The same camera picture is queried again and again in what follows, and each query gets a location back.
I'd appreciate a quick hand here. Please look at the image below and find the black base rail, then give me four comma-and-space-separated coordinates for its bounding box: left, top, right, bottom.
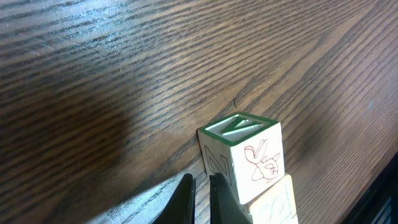
341, 154, 397, 224

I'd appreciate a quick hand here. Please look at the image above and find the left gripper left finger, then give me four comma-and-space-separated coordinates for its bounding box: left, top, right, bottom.
152, 174, 196, 224

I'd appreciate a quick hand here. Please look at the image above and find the yellow top block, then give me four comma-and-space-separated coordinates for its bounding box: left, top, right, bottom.
241, 174, 299, 224

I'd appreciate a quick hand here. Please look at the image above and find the white block red side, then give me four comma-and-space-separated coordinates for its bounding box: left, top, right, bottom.
197, 111, 285, 204

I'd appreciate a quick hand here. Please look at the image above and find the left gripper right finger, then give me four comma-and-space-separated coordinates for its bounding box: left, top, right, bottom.
210, 173, 251, 224

